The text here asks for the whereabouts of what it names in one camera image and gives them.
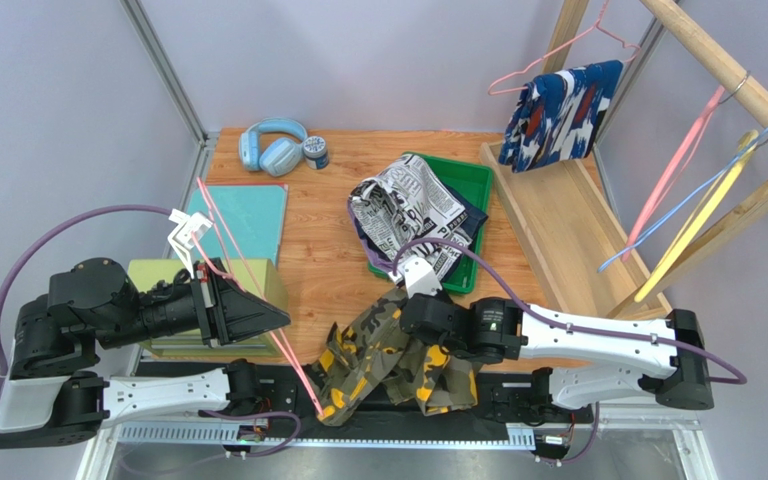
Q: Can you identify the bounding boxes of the olive green box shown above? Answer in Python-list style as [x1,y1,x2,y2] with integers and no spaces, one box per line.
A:
[128,259,289,361]

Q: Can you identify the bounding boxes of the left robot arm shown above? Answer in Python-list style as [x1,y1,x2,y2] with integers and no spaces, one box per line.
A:
[0,258,290,450]

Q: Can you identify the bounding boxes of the blue white patterned garment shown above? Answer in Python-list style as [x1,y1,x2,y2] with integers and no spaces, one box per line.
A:
[497,60,625,173]

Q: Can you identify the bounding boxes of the yellow clothes hanger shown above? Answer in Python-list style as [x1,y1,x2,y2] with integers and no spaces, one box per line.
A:
[633,130,760,303]

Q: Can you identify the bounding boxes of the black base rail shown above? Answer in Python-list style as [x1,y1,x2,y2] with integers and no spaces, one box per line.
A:
[132,359,598,443]

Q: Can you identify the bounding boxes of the small blue white jar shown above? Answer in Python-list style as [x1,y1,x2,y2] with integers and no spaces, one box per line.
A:
[302,136,330,170]

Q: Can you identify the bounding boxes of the dark blue denim garment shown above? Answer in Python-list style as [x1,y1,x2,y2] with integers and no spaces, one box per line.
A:
[446,186,488,253]

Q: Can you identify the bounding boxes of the newspaper print garment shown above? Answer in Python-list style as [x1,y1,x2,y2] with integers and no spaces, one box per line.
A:
[348,155,470,247]

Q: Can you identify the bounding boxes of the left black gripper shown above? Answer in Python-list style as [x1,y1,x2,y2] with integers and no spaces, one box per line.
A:
[100,257,295,348]

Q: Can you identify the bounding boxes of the green plastic tray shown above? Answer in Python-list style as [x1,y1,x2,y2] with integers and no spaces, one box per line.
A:
[403,151,493,295]

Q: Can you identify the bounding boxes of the yellow camouflage garment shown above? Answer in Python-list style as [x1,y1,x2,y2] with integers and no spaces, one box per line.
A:
[309,288,480,427]

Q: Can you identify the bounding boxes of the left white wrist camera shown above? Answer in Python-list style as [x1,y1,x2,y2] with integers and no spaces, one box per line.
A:
[167,209,214,277]

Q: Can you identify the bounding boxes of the light blue headphones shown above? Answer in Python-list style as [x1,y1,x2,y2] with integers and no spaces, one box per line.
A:
[238,118,308,177]

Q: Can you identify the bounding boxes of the wooden clothes rack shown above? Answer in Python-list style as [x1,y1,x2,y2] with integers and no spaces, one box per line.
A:
[479,1,768,319]

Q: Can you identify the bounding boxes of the purple trousers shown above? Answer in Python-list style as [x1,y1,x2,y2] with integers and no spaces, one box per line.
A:
[347,197,412,282]

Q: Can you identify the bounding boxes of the blue wire hanger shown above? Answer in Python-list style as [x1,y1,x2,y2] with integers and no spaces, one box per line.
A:
[597,126,768,273]

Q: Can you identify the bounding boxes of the thick pink hanger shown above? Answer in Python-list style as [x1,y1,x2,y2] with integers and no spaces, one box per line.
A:
[618,70,751,262]

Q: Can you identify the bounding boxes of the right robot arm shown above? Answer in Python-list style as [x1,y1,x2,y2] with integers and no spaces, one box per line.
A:
[400,294,715,411]

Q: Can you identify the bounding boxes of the thin pink wire hanger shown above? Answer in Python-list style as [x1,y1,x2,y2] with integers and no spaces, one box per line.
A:
[192,177,324,414]
[487,0,642,96]

